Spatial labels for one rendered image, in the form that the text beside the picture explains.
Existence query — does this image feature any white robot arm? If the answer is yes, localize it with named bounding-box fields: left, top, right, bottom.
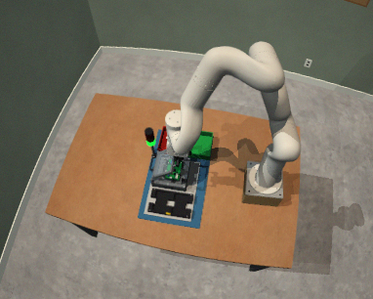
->
left=165, top=42, right=301, bottom=194

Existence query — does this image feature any red open-top bin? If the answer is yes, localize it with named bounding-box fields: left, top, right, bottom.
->
left=157, top=126, right=167, bottom=151

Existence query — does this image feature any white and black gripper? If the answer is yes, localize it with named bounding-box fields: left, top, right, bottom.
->
left=166, top=140, right=191, bottom=162

